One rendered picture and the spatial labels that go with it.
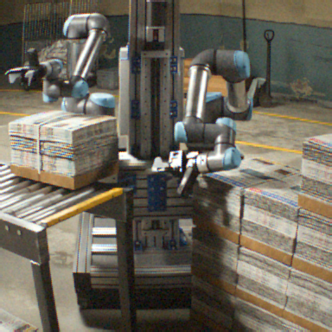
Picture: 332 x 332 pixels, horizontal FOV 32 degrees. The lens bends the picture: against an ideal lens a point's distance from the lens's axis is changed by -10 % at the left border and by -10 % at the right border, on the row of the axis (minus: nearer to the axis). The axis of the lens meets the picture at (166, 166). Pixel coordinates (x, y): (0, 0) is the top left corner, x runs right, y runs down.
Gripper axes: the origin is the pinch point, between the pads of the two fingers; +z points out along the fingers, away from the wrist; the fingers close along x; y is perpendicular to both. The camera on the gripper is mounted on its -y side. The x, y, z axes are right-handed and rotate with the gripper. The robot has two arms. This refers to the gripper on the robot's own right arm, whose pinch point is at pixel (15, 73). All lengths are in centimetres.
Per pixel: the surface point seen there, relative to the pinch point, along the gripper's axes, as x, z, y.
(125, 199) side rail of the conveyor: -57, 1, 39
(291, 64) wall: -4, -704, 64
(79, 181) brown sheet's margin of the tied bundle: -40, 6, 35
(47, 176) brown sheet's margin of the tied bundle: -26.1, 6.9, 36.8
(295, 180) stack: -114, -26, 26
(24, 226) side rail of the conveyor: -42, 48, 38
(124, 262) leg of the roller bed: -59, 1, 65
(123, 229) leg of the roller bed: -58, 1, 51
